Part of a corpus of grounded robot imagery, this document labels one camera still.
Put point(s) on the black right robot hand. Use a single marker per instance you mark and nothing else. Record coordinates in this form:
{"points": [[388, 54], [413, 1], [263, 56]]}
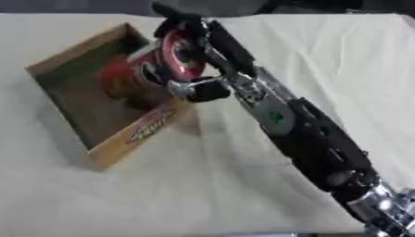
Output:
{"points": [[229, 49]]}

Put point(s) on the red bottle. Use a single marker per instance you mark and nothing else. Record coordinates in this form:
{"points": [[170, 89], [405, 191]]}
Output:
{"points": [[148, 69]]}

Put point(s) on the silver and black right robot arm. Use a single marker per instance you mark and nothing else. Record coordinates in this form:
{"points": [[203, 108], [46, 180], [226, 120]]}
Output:
{"points": [[319, 135]]}

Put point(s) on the tan cardboard box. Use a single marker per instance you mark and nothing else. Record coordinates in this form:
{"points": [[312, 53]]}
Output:
{"points": [[102, 102]]}

